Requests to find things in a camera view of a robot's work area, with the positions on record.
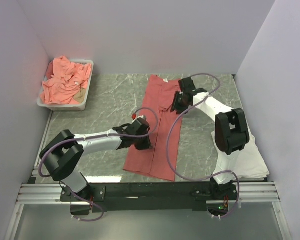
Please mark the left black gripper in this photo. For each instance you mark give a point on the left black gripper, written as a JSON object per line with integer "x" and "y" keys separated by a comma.
{"x": 146, "y": 146}

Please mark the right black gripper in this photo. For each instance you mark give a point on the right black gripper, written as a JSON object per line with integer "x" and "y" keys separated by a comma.
{"x": 175, "y": 107}

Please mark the red t-shirt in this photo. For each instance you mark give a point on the red t-shirt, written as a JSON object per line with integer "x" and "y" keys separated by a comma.
{"x": 157, "y": 161}

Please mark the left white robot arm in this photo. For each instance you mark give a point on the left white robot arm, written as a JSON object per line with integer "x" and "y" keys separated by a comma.
{"x": 61, "y": 156}

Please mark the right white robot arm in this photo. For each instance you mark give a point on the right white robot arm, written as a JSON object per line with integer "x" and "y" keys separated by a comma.
{"x": 231, "y": 133}

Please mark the white plastic laundry basket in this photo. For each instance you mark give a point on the white plastic laundry basket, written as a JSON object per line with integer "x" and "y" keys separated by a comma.
{"x": 68, "y": 107}

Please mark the tan t-shirt in basket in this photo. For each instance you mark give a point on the tan t-shirt in basket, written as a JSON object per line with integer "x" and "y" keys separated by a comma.
{"x": 79, "y": 97}

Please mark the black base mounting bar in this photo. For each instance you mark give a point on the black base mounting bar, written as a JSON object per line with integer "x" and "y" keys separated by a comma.
{"x": 105, "y": 197}

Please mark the salmon pink t-shirt pile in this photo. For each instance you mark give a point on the salmon pink t-shirt pile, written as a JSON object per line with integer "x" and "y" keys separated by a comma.
{"x": 64, "y": 78}

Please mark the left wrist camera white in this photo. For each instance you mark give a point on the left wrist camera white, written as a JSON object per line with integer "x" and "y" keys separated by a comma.
{"x": 135, "y": 117}

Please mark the aluminium rail frame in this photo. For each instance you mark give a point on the aluminium rail frame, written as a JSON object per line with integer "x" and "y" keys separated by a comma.
{"x": 247, "y": 192}

